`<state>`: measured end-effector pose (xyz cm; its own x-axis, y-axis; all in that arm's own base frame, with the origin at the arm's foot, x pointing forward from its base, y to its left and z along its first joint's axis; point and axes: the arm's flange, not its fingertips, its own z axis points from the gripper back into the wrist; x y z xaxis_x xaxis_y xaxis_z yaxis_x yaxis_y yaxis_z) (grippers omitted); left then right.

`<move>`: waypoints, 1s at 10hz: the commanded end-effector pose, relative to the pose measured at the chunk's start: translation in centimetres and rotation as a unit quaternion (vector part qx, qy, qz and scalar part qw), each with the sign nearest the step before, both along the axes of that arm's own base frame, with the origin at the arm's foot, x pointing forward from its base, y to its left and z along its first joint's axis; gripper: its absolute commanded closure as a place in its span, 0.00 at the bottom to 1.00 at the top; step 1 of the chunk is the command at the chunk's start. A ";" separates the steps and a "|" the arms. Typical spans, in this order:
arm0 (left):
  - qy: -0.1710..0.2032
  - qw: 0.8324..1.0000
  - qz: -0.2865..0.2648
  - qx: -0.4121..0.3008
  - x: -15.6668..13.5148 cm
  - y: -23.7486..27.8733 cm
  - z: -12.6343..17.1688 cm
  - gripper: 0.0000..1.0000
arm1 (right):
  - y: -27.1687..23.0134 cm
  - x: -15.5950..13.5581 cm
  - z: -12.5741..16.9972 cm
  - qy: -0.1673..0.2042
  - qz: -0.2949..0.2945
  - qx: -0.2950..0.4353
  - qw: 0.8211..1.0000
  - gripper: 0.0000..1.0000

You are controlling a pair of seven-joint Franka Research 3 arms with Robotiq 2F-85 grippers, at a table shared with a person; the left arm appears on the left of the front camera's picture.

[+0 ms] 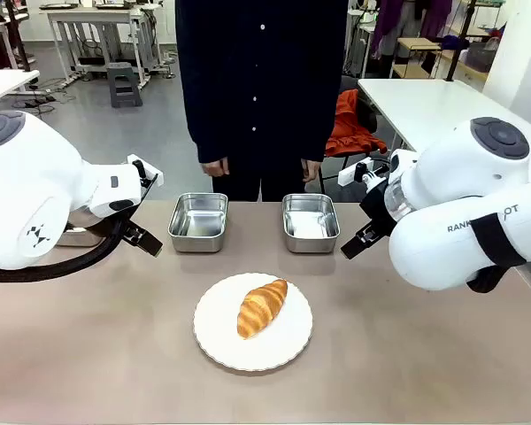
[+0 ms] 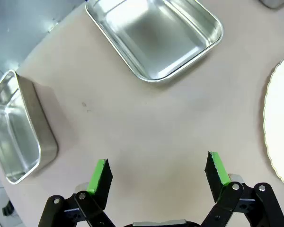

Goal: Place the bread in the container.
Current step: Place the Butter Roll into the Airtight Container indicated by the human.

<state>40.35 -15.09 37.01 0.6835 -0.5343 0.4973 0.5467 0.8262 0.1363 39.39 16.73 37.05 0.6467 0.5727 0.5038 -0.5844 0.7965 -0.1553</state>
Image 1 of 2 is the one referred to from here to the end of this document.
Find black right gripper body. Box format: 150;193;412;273
358;178;397;238

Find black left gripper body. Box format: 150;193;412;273
110;158;159;243

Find person's right forearm dark sleeve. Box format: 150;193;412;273
185;88;229;165

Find person's left forearm dark sleeve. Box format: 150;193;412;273
300;88;342;163

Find steel rectangular container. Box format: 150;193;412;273
167;192;229;254
281;193;342;255
54;206;112;248

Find person's right hand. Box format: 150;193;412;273
200;158;231;178

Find person's left hand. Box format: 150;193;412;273
301;158;323;184

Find orange cloth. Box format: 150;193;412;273
325;88;389;158

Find black chair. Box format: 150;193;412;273
317;74;391;196

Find grey step stool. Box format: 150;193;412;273
105;61;144;109

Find large white table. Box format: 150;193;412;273
337;78;531;188

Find golden brown croissant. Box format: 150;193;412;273
236;278;289;341

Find white scalloped plate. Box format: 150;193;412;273
193;272;314;373

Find person in dark shirt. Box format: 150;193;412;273
174;0;350;203

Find light wooden shelf table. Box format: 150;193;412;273
390;36;490;83

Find small white table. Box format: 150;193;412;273
0;69;42;110

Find white desk with metal legs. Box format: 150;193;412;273
39;2;163;88

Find grey storage basket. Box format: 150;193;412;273
465;40;499;74

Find purple hanging clothing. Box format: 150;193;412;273
371;0;455;59

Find black tripod pole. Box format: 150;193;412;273
443;0;478;83

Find black stand pole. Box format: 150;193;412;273
6;0;33;73

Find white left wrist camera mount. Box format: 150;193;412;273
127;153;165;179

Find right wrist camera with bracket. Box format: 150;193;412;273
353;160;393;188

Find black left arm cable sleeve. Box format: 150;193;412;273
0;215;132;284

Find black right arm cable strap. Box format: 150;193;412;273
466;212;531;295

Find black cable on floor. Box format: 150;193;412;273
12;75;79;117

